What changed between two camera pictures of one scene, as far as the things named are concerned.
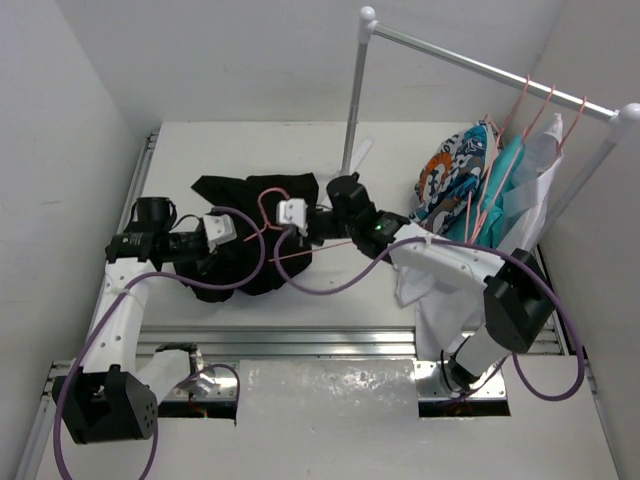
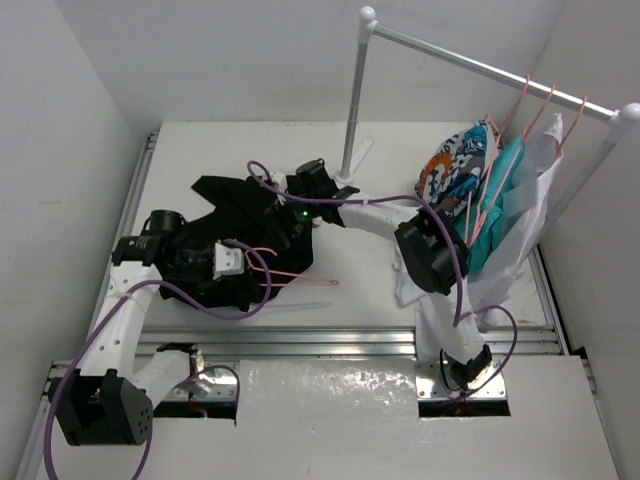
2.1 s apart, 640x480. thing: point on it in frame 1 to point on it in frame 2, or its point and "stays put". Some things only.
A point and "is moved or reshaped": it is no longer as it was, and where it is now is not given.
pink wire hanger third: x=513 y=158 stays put
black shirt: x=256 y=227 is moved or reshaped
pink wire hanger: x=268 y=225 to x=328 y=282
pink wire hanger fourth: x=572 y=127 stays put
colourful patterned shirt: x=449 y=174 stays put
